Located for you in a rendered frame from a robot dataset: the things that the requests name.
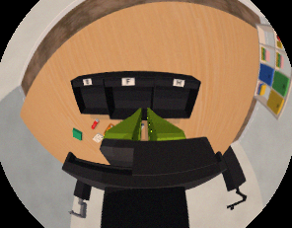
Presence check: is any white domino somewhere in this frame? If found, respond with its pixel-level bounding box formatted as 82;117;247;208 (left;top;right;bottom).
93;133;104;143

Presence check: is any green flat rectangular block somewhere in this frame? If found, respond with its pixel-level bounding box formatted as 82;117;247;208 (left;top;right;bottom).
72;128;82;141

